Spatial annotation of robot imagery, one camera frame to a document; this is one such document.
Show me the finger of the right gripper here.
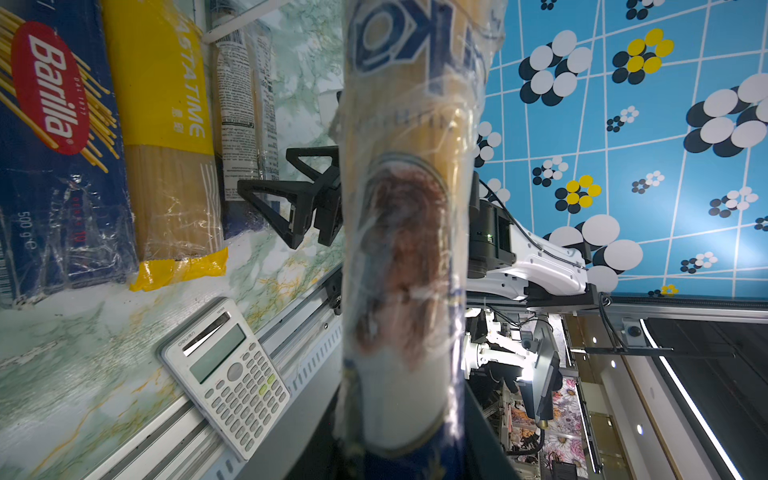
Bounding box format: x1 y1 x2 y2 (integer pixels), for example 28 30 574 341
285 146 341 186
236 177 337 251

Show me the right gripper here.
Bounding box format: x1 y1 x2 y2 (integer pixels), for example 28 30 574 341
468 173 516 279

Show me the blue clear spaghetti bag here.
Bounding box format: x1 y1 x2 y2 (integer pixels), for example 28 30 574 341
332 0 507 479

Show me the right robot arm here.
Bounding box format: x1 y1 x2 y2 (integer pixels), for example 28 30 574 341
237 146 601 311

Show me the yellow pasta bag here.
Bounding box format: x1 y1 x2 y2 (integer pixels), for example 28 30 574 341
101 1 228 291

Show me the blue Barilla pasta box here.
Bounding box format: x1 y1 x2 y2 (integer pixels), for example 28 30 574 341
1 1 138 308

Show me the clear grey spaghetti bag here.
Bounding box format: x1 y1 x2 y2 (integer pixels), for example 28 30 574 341
210 22 279 239

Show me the white calculator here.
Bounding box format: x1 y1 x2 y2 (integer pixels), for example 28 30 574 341
158 298 291 461

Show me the aluminium front rail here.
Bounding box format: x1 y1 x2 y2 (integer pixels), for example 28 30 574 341
89 268 342 479

